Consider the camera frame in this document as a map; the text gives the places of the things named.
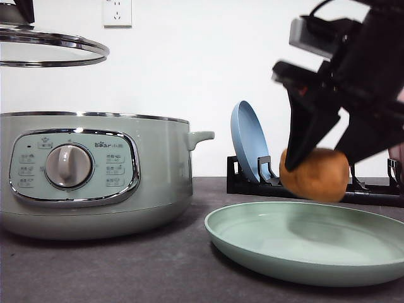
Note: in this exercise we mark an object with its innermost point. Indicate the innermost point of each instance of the blue plate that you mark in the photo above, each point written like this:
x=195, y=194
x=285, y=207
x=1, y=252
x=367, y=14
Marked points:
x=249, y=139

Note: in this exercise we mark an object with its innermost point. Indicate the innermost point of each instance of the green electric steamer pot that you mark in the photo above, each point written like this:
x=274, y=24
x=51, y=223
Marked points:
x=95, y=175

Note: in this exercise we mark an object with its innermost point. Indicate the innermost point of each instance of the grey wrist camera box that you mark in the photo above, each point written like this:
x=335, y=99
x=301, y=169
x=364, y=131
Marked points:
x=323, y=37

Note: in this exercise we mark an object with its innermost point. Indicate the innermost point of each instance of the white wall socket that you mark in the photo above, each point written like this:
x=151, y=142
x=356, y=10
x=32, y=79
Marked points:
x=117, y=14

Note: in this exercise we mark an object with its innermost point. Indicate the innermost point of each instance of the black plate rack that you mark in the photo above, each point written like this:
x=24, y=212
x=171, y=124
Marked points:
x=269, y=183

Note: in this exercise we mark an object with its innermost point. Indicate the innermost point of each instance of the green plate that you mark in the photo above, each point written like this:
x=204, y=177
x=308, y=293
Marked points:
x=308, y=243

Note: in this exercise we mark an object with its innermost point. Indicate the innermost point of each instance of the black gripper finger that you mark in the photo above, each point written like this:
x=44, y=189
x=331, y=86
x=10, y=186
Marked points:
x=26, y=8

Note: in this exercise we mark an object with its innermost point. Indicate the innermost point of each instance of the glass steamer lid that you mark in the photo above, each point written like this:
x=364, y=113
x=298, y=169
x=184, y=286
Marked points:
x=24, y=46

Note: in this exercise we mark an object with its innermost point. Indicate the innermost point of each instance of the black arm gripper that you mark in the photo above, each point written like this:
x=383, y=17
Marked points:
x=367, y=74

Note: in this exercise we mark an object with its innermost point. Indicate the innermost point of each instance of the brown potato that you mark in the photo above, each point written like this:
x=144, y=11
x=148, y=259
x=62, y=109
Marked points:
x=323, y=176

